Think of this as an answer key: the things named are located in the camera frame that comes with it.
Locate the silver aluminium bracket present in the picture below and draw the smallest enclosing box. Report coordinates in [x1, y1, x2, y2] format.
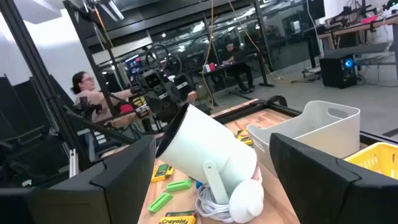
[68, 148, 79, 178]

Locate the green eraser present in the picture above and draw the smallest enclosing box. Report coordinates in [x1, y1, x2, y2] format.
[147, 192, 174, 214]
[165, 179, 193, 193]

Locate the person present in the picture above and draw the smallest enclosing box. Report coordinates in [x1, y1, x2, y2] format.
[70, 70, 198, 124]
[221, 42, 256, 93]

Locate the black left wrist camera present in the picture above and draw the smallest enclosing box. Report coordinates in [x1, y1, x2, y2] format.
[141, 69, 163, 91]

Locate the computer monitor blue screen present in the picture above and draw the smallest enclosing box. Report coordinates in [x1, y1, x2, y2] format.
[124, 54, 144, 76]

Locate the black computer tower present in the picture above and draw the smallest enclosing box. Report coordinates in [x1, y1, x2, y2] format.
[319, 54, 358, 90]

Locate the wooden workbench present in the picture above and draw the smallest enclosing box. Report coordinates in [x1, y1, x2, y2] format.
[317, 15, 398, 50]
[104, 110, 156, 129]

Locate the yellow plastic basket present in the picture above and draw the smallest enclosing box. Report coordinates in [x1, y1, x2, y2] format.
[344, 142, 398, 180]

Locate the white coiled power cable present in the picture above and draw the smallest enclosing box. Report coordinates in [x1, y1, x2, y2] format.
[195, 183, 234, 223]

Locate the yellow Crayola crayon box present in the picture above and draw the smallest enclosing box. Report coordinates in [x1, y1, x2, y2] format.
[158, 210, 197, 224]
[150, 163, 175, 184]
[236, 129, 254, 147]

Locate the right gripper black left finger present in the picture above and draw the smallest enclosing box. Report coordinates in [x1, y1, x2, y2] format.
[29, 134, 156, 224]

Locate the white plastic bin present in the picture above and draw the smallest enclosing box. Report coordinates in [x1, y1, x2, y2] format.
[247, 100, 361, 177]

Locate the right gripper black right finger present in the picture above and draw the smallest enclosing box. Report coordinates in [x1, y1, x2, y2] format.
[269, 133, 398, 224]

